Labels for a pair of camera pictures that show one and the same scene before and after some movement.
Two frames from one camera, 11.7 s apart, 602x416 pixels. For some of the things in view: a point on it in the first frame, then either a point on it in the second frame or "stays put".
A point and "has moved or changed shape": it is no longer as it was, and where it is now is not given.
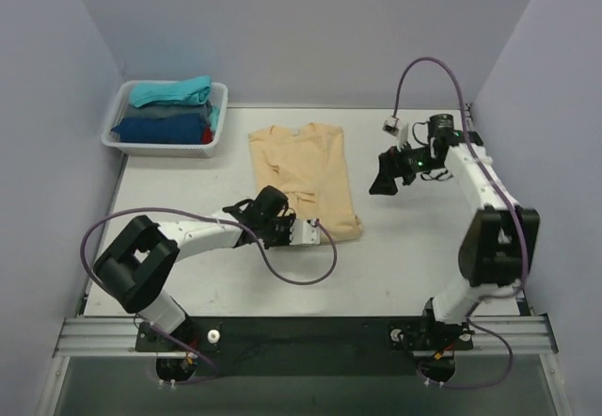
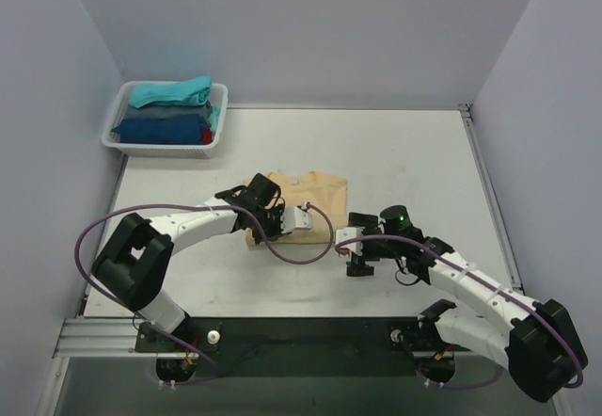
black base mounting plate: [306, 346] stays put
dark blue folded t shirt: [176, 129] stays put
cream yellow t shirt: [308, 164] has moved or changed shape
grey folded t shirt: [201, 111] stays put
